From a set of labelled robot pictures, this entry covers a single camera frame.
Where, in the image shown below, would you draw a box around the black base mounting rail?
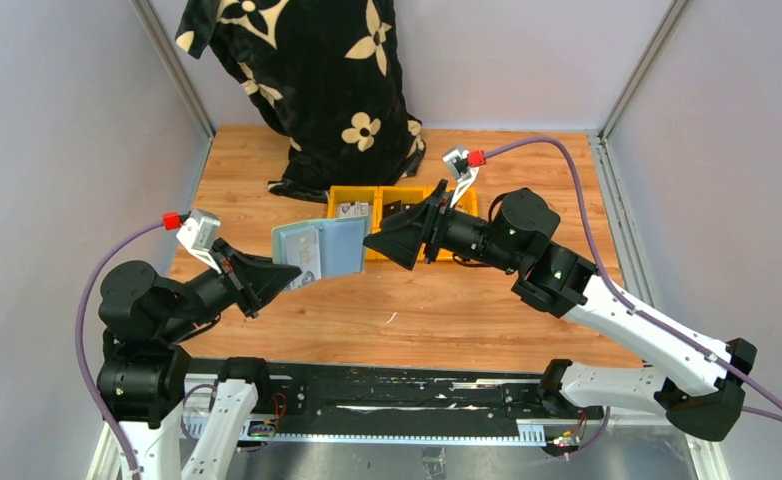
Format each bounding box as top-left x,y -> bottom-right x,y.
195,357 -> 606,440

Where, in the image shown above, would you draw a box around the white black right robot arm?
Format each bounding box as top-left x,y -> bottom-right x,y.
364,185 -> 757,442

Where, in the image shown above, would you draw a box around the right yellow plastic bin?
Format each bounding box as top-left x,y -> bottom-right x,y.
436,187 -> 479,261

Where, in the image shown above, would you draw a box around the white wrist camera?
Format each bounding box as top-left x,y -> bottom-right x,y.
442,145 -> 486,207
161,208 -> 221,273

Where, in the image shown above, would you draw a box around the black floral blanket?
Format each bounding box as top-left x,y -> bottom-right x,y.
175,0 -> 426,203

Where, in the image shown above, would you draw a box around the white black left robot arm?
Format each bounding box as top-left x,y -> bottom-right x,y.
95,239 -> 301,479

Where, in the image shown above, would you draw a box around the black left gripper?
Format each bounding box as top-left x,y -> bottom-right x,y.
159,234 -> 301,338

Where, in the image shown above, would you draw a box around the green leather card holder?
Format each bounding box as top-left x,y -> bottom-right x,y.
271,217 -> 370,281

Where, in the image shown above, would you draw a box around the silver VIP credit card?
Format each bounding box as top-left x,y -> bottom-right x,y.
283,228 -> 322,290

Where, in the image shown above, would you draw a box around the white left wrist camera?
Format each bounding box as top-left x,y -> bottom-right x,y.
161,208 -> 221,273

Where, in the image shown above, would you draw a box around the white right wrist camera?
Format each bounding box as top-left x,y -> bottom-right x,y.
442,145 -> 486,207

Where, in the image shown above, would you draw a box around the silver grey cards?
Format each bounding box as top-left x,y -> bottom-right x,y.
335,201 -> 373,218

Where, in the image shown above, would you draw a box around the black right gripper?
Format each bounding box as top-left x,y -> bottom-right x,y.
363,180 -> 522,275

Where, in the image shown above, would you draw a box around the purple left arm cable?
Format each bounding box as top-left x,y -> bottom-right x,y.
74,221 -> 220,480

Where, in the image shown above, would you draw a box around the left yellow plastic bin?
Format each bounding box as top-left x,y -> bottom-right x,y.
326,185 -> 381,225

